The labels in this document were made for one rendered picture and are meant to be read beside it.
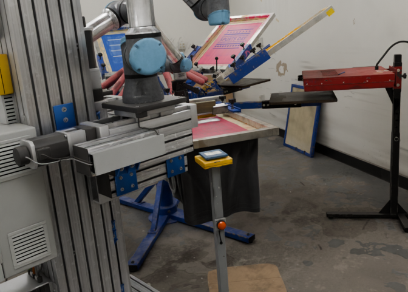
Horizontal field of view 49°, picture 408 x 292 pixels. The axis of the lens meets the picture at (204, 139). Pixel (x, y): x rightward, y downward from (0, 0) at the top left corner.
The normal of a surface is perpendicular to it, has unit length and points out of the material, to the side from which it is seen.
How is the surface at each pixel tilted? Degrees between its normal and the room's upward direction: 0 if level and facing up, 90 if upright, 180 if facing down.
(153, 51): 98
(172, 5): 90
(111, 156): 90
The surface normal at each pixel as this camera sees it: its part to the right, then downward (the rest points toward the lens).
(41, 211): 0.69, 0.13
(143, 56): 0.31, 0.34
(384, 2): -0.94, 0.15
